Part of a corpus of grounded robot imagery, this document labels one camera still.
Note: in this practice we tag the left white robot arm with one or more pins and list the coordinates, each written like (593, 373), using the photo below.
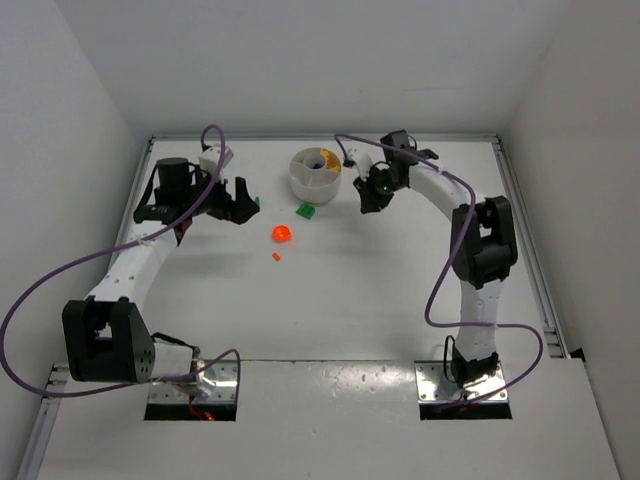
(106, 338)

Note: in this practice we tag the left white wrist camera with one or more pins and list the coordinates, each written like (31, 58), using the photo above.
(211, 158)

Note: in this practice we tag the orange round lego piece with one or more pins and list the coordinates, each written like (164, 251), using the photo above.
(281, 234)

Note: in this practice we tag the white round divided container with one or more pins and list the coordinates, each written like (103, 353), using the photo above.
(313, 186)

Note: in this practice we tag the metal base plate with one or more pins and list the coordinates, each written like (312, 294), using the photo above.
(218, 385)
(434, 388)

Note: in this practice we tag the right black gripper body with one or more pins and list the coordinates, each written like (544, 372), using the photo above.
(373, 190)

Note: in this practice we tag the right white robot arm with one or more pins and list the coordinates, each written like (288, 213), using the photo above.
(483, 246)

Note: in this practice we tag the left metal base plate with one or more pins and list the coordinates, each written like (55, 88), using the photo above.
(218, 385)

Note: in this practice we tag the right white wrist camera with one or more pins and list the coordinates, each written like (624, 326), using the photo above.
(361, 161)

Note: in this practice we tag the aluminium frame rail back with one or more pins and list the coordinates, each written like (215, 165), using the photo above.
(421, 137)

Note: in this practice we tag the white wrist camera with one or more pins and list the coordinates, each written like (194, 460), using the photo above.
(211, 158)
(361, 161)

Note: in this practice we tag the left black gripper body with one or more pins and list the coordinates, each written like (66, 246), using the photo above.
(223, 198)

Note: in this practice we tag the green lego plate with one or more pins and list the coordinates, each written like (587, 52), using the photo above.
(306, 211)

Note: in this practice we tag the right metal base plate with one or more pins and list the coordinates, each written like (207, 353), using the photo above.
(434, 388)

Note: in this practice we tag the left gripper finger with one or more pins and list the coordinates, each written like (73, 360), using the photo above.
(225, 211)
(245, 206)

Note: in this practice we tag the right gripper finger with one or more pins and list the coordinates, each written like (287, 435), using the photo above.
(366, 202)
(377, 203)

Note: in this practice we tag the yellow black striped lego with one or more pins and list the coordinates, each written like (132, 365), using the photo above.
(336, 164)

